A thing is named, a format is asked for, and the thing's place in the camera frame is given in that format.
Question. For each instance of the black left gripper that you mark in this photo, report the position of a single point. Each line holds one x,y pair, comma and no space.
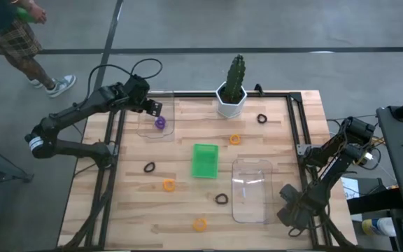
138,92

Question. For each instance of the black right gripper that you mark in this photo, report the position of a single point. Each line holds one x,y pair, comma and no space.
301,203

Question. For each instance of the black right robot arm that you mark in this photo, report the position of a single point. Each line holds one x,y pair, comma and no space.
341,150

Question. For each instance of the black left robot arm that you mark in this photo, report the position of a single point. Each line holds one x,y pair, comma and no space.
68,113

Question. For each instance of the clear plastic bin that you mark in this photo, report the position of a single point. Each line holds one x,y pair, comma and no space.
152,134
252,203

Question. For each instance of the white paper sheet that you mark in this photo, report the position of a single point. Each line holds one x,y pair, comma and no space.
351,189

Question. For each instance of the green plastic basket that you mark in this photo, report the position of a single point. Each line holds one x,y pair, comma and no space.
205,161

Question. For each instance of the white hexagonal plant pot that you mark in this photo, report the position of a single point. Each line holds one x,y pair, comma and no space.
229,110

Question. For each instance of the green cactus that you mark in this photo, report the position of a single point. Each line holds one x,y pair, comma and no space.
235,77

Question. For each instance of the small black clamp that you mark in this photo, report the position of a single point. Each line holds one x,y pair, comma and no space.
259,90

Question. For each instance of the person's hand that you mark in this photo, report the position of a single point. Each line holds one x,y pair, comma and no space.
38,14

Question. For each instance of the green bottle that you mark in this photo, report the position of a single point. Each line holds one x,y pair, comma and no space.
24,15

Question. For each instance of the person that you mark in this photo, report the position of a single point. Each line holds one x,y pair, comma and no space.
9,38

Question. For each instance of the grey metal bracket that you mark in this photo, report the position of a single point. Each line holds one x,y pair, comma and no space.
303,149

